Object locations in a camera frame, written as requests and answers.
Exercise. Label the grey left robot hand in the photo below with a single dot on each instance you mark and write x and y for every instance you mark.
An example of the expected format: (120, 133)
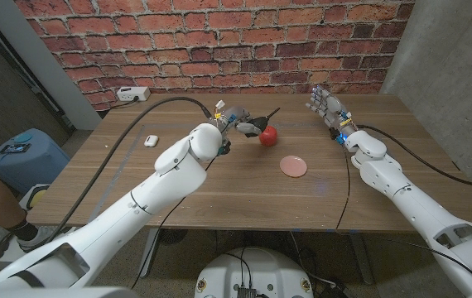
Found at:
(236, 118)

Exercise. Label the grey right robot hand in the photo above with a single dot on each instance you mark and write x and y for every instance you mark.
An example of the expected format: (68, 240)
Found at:
(329, 107)

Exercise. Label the black rubber air blower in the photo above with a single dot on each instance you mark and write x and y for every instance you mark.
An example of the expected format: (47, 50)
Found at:
(261, 122)

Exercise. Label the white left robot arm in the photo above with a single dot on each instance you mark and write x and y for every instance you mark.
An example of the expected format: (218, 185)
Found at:
(136, 215)

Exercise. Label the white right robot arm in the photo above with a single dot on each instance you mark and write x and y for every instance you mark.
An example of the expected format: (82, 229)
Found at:
(418, 211)

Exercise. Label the white airpods case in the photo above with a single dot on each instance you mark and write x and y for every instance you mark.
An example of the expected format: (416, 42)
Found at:
(151, 141)

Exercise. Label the red apple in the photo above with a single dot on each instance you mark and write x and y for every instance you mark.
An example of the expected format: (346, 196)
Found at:
(270, 138)

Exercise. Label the pink round plate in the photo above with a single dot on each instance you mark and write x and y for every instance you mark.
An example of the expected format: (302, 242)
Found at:
(293, 166)

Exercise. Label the red brick print backdrop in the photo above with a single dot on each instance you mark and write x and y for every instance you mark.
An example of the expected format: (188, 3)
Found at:
(219, 45)

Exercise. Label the white power strip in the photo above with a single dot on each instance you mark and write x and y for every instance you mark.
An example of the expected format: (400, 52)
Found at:
(132, 93)

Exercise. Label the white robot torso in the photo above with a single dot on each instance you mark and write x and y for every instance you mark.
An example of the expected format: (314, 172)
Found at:
(254, 273)

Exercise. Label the blue plastic stool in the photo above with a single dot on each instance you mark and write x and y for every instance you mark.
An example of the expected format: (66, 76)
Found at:
(29, 169)

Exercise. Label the white yellow floor object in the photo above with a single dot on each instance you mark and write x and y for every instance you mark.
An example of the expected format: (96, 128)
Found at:
(37, 196)

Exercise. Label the teal round disc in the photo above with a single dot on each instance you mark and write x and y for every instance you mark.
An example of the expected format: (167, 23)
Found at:
(22, 137)

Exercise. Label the black small device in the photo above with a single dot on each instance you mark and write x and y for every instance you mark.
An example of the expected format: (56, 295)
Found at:
(14, 148)

